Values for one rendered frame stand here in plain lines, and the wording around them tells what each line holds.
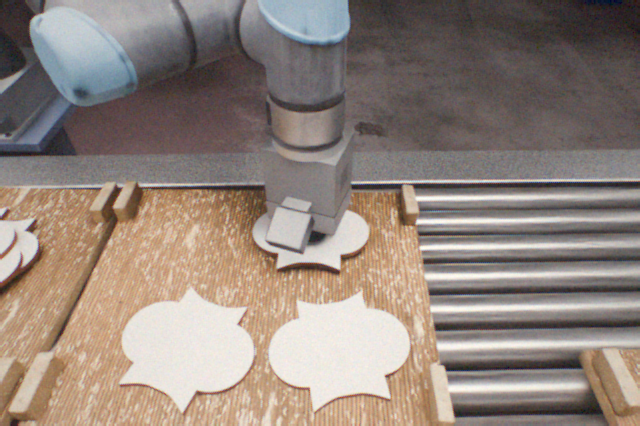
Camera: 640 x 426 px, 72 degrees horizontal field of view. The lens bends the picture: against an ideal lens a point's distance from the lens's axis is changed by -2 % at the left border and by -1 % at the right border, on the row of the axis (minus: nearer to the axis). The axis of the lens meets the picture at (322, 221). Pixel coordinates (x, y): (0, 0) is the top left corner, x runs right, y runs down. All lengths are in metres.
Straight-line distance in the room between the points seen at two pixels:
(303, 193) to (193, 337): 0.19
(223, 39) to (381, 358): 0.35
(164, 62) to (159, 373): 0.30
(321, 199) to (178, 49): 0.20
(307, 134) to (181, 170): 0.36
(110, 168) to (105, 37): 0.43
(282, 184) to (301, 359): 0.19
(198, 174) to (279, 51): 0.38
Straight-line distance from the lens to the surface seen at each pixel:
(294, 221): 0.48
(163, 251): 0.60
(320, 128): 0.43
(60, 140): 1.18
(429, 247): 0.61
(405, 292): 0.54
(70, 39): 0.40
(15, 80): 1.07
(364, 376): 0.47
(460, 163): 0.77
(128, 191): 0.67
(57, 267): 0.64
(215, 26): 0.44
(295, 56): 0.39
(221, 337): 0.50
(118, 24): 0.41
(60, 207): 0.73
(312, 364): 0.47
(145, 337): 0.52
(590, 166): 0.85
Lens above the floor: 1.37
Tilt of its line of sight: 45 degrees down
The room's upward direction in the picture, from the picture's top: straight up
